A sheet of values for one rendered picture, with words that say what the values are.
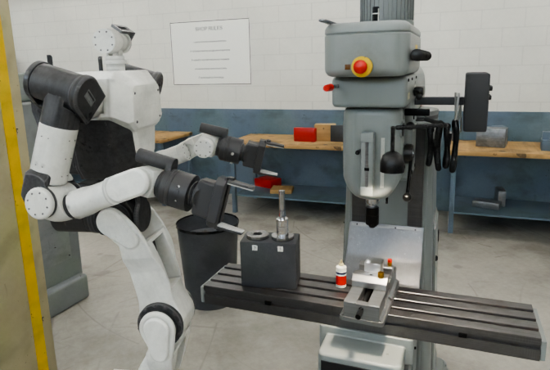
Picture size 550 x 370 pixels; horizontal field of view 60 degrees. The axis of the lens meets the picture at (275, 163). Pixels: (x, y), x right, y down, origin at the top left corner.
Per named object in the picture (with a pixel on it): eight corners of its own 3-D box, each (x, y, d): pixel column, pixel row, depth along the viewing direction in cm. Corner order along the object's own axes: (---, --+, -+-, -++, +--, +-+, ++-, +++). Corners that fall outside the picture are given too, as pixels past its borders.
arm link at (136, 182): (151, 191, 107) (101, 209, 110) (169, 186, 116) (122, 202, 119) (142, 164, 107) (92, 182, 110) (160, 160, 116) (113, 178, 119)
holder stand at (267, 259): (296, 290, 184) (295, 241, 180) (241, 286, 188) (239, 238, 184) (300, 276, 195) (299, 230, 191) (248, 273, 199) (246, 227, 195)
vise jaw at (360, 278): (386, 291, 166) (386, 281, 165) (351, 286, 170) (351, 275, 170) (389, 284, 171) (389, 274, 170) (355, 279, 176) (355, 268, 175)
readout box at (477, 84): (489, 133, 170) (493, 73, 166) (462, 132, 173) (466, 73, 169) (487, 125, 188) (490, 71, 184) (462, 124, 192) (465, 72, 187)
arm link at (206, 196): (210, 233, 106) (162, 218, 108) (224, 223, 116) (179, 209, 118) (223, 179, 104) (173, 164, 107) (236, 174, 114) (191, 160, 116)
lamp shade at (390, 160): (385, 174, 140) (385, 154, 139) (376, 169, 147) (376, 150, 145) (408, 173, 141) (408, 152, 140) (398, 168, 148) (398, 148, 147)
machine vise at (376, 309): (383, 327, 156) (383, 297, 154) (339, 319, 162) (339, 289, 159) (399, 282, 187) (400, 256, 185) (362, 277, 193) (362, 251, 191)
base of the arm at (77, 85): (12, 98, 112) (29, 54, 113) (46, 112, 125) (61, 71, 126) (67, 116, 109) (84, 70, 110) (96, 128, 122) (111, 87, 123)
